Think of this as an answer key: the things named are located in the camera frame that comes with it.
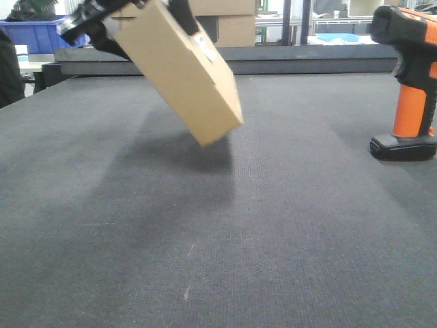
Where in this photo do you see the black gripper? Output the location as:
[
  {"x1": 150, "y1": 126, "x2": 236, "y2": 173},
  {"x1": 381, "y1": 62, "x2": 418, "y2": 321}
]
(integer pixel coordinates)
[{"x1": 58, "y1": 0, "x2": 199, "y2": 61}]

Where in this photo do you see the brown cardboard package box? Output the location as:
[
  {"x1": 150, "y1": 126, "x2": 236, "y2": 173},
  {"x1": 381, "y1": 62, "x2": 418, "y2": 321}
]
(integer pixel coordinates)
[{"x1": 115, "y1": 1, "x2": 244, "y2": 146}]

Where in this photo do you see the orange black barcode scanner gun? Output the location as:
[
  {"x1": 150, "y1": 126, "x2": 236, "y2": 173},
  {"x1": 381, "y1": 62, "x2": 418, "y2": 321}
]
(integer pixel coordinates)
[{"x1": 369, "y1": 5, "x2": 436, "y2": 161}]

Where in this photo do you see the large cardboard box with print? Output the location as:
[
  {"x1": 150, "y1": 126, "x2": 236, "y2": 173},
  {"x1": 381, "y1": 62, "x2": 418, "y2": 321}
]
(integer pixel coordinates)
[{"x1": 189, "y1": 0, "x2": 256, "y2": 47}]

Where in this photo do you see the white barcode label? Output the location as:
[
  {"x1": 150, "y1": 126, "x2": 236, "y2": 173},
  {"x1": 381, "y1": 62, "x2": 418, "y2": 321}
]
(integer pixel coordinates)
[{"x1": 193, "y1": 33, "x2": 216, "y2": 62}]

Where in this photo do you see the blue plastic crate background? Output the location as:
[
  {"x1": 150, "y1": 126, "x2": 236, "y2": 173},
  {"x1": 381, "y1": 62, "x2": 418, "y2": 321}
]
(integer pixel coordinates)
[{"x1": 1, "y1": 16, "x2": 88, "y2": 54}]

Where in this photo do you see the light blue tray background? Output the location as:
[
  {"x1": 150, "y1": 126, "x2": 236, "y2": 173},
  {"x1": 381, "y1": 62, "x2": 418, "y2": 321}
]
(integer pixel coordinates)
[{"x1": 315, "y1": 33, "x2": 360, "y2": 44}]

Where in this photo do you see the black garment at left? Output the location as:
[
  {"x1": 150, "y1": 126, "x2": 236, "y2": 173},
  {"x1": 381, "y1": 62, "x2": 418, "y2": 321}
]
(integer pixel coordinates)
[{"x1": 0, "y1": 31, "x2": 25, "y2": 108}]

